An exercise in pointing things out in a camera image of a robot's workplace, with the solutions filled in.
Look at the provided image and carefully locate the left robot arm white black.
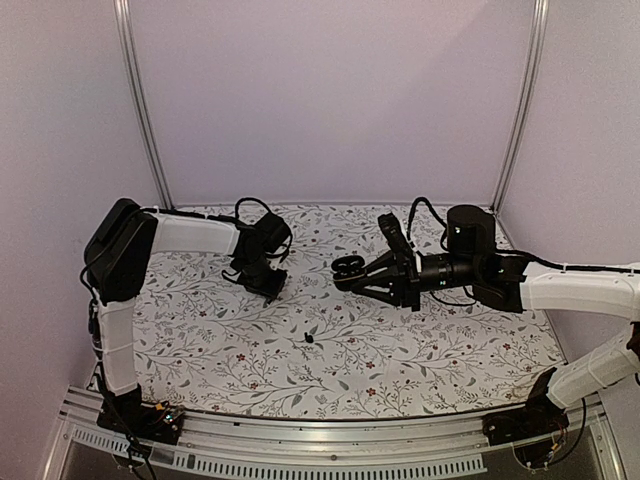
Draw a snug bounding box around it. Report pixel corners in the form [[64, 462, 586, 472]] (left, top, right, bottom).
[[82, 198, 293, 434]]

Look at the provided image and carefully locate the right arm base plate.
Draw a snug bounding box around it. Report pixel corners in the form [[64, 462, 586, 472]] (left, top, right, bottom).
[[482, 367, 569, 470]]

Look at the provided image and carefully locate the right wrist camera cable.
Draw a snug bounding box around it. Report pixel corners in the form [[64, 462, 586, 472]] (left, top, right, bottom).
[[407, 196, 451, 251]]

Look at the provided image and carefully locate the left aluminium corner post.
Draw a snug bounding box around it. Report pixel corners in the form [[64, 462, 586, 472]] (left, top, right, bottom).
[[113, 0, 174, 209]]

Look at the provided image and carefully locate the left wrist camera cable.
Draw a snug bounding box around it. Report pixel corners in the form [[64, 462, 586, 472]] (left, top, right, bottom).
[[233, 197, 274, 231]]

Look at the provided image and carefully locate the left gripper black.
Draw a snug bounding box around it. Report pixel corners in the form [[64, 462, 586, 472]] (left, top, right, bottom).
[[238, 256, 288, 301]]

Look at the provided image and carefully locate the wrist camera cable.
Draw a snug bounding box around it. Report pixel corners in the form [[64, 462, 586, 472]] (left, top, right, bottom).
[[407, 196, 451, 251], [233, 197, 274, 231]]

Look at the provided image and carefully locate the aluminium corner post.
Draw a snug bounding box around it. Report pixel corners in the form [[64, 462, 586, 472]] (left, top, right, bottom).
[[491, 0, 550, 216], [113, 0, 174, 209]]

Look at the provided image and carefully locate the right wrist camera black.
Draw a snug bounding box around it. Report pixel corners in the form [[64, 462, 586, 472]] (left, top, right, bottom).
[[378, 213, 417, 270]]

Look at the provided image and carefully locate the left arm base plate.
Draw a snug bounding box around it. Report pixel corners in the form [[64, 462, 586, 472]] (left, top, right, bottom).
[[97, 388, 185, 445]]

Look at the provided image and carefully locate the right aluminium corner post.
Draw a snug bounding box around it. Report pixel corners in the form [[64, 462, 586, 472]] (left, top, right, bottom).
[[491, 0, 550, 216]]

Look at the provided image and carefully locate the aluminium front rail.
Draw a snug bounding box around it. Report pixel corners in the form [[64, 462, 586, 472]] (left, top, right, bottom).
[[42, 388, 631, 479]]

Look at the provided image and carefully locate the floral table mat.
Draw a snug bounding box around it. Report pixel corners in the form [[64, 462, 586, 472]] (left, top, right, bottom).
[[133, 205, 563, 419]]

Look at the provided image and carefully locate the black earbud charging case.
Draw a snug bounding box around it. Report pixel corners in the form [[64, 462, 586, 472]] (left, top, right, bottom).
[[331, 255, 366, 291]]

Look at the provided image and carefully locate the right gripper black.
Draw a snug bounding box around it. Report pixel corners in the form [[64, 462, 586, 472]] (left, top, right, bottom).
[[352, 249, 480, 311]]

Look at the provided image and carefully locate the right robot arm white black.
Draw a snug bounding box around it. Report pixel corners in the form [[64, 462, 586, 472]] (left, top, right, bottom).
[[331, 205, 639, 436]]

